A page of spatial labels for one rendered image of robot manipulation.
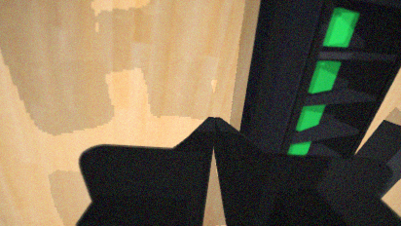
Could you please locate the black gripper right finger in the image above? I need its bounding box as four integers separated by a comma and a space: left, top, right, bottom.
213, 117, 394, 226

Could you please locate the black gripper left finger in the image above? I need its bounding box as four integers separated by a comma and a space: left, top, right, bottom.
78, 117, 216, 226

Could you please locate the dark grey controller unit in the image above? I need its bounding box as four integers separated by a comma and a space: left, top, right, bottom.
239, 0, 401, 157

